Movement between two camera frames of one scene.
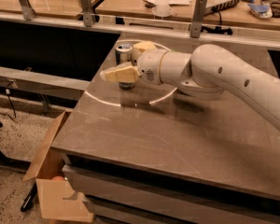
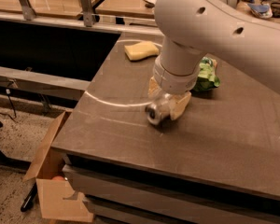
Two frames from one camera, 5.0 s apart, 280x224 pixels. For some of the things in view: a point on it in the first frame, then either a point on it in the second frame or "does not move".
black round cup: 278,8 does not move
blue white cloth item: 261,10 does not move
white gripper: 148,66 -> 174,81
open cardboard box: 57,201 does not move
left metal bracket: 27,9 does not move
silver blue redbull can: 123,55 -> 159,110
